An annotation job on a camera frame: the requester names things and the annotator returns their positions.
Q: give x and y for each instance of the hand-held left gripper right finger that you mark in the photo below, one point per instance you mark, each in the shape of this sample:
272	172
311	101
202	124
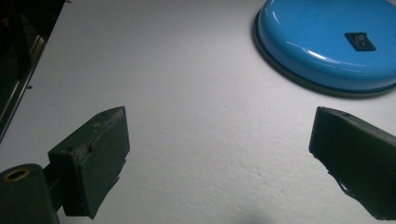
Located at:
358	155

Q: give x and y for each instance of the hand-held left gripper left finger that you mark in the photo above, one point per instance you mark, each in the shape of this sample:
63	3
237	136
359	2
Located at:
90	161

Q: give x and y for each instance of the blue round lamp base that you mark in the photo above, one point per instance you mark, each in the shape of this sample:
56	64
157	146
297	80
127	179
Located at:
311	43

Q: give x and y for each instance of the black rocker switch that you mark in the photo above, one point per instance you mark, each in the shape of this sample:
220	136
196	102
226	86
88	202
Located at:
360	41

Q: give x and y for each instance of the dark metal frame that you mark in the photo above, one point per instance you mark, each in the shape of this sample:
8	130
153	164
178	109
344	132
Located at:
18	56

